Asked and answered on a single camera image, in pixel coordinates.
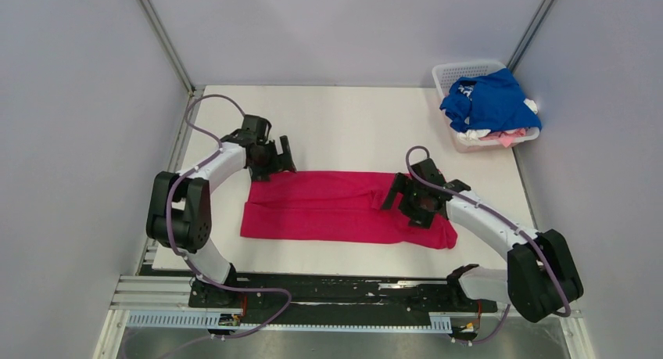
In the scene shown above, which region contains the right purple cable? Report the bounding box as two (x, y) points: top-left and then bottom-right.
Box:
(404, 145), (573, 346)

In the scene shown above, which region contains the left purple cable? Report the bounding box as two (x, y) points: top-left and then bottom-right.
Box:
(120, 93), (294, 359)

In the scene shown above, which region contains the magenta t shirt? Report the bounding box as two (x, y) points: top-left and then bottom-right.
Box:
(240, 171), (458, 250)

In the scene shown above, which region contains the purple cable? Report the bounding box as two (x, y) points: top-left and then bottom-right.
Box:
(404, 145), (573, 346)
(120, 93), (294, 359)

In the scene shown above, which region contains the white plastic laundry basket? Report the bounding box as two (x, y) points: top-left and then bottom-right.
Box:
(432, 59), (540, 153)

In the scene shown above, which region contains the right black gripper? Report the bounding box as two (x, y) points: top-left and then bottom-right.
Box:
(379, 174), (434, 231)

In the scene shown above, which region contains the aluminium frame rail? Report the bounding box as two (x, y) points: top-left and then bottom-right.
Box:
(111, 276), (582, 319)

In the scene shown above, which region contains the pink garment in basket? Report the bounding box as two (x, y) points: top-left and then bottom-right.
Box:
(479, 128), (526, 148)

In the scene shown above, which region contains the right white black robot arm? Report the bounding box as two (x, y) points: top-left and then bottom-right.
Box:
(382, 158), (584, 322)

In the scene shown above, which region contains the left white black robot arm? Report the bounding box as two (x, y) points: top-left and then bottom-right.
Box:
(146, 114), (296, 307)

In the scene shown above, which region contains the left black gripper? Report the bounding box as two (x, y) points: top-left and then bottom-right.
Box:
(249, 136), (297, 183)

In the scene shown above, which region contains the white slotted cable duct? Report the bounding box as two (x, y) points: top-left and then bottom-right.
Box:
(126, 311), (453, 334)

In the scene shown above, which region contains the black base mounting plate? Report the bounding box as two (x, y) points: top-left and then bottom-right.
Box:
(188, 272), (497, 323)

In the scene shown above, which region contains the blue t shirt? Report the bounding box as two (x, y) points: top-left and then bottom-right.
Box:
(439, 68), (543, 133)

